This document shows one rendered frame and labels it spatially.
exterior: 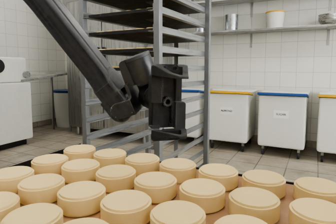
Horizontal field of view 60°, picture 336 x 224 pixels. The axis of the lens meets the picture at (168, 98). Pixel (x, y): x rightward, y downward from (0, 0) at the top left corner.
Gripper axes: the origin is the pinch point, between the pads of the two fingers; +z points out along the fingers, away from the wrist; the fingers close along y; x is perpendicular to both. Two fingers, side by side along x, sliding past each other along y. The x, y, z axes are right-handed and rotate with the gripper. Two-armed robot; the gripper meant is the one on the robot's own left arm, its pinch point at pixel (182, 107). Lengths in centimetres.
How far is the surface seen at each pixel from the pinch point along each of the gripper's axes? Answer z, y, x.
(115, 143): -129, 40, -9
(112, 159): 2.7, 7.0, 11.8
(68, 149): -3.4, 6.7, 17.9
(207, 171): 12.5, 6.4, 1.4
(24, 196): 11.0, 7.5, 22.3
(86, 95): -114, 9, 9
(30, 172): 5.6, 6.8, 22.3
